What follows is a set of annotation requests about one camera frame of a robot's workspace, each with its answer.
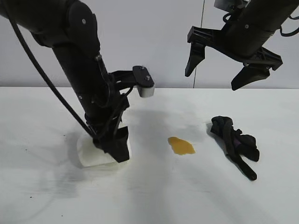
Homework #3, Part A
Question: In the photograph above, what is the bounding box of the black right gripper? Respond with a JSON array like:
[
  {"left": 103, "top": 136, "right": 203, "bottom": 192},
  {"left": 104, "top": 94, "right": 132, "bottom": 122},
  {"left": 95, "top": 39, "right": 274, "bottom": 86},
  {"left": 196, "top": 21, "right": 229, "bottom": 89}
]
[{"left": 184, "top": 14, "right": 284, "bottom": 91}]

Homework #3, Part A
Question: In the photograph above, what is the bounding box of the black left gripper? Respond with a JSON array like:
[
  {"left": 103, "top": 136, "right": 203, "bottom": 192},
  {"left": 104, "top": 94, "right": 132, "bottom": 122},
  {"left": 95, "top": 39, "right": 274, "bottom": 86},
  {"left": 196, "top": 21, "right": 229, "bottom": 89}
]
[{"left": 79, "top": 91, "right": 130, "bottom": 163}]

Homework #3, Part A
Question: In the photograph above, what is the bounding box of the white paper cup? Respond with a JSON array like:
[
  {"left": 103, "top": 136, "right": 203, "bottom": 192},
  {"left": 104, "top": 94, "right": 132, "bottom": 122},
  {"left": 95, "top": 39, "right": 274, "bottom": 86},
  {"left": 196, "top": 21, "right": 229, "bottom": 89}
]
[{"left": 77, "top": 134, "right": 134, "bottom": 172}]

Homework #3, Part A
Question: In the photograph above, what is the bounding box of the black cloth rag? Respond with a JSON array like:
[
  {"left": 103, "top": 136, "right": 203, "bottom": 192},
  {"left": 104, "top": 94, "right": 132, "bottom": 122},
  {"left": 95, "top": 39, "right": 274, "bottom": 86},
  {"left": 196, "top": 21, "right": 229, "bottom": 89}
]
[{"left": 210, "top": 115, "right": 260, "bottom": 181}]

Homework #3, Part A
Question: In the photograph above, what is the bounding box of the amber spilled liquid puddle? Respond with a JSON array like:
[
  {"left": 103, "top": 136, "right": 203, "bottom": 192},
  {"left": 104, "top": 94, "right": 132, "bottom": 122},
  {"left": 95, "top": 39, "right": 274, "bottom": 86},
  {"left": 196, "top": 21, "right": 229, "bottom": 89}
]
[{"left": 167, "top": 136, "right": 196, "bottom": 155}]

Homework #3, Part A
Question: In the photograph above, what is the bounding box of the thin right wrist camera cable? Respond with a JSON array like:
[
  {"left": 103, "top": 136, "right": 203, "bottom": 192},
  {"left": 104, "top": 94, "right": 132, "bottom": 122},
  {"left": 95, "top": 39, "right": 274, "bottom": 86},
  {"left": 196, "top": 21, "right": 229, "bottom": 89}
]
[{"left": 222, "top": 10, "right": 237, "bottom": 24}]

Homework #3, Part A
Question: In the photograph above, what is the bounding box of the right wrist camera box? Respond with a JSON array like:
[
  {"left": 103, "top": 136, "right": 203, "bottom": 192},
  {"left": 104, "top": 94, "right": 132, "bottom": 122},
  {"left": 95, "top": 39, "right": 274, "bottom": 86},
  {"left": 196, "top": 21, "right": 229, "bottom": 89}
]
[{"left": 214, "top": 0, "right": 249, "bottom": 12}]

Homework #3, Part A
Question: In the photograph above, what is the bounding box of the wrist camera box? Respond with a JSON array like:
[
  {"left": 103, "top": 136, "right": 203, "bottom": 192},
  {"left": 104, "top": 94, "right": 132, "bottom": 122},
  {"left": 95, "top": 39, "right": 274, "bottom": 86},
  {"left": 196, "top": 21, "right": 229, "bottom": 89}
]
[
  {"left": 214, "top": 0, "right": 249, "bottom": 12},
  {"left": 109, "top": 65, "right": 156, "bottom": 98}
]

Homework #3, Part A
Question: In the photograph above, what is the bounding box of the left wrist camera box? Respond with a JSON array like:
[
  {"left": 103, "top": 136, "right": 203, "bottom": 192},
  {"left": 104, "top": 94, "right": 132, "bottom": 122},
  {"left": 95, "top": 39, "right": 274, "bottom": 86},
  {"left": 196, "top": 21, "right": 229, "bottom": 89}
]
[{"left": 109, "top": 65, "right": 156, "bottom": 98}]

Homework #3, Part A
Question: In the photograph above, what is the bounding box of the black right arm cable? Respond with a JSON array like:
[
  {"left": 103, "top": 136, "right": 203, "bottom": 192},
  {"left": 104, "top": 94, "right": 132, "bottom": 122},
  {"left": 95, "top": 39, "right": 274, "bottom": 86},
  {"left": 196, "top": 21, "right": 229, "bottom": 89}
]
[{"left": 279, "top": 14, "right": 299, "bottom": 37}]

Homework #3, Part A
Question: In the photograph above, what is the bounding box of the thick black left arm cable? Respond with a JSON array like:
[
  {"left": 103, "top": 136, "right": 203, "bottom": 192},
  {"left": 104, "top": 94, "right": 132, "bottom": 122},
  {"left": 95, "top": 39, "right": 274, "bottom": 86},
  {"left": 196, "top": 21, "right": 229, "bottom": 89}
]
[{"left": 0, "top": 0, "right": 99, "bottom": 140}]

